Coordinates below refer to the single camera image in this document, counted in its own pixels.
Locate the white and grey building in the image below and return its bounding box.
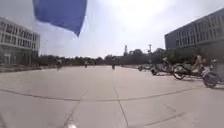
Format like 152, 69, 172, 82
0, 16, 41, 66

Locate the row of trees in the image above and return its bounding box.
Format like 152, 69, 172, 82
35, 47, 201, 67

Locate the row of parked cycles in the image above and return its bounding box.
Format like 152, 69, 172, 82
137, 54, 224, 89

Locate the blue flag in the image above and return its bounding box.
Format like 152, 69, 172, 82
32, 0, 88, 37

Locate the grey glass-fronted building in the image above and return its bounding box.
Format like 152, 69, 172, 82
164, 7, 224, 63

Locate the pale concrete slab plaza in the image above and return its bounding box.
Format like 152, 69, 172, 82
0, 64, 224, 128

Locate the tall tower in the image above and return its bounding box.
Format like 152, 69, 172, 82
123, 44, 129, 56

